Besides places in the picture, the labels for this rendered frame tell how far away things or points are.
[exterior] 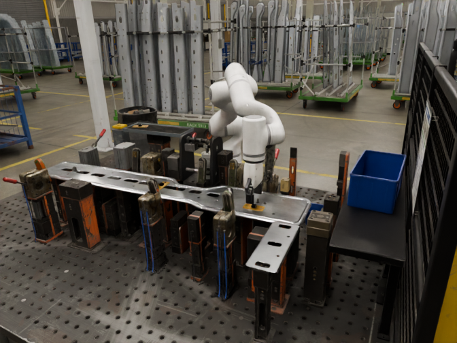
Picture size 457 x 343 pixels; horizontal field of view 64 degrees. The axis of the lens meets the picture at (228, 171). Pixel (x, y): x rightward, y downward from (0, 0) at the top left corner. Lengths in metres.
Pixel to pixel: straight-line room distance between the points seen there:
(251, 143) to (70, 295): 0.93
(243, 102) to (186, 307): 0.80
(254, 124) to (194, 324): 0.73
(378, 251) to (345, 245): 0.09
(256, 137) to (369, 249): 0.52
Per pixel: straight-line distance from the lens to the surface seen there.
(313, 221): 1.26
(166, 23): 6.30
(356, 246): 1.21
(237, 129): 2.04
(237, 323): 1.38
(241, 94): 1.43
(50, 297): 1.67
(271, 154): 1.56
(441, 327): 0.96
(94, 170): 1.99
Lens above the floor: 1.67
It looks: 22 degrees down
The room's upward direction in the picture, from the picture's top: 2 degrees counter-clockwise
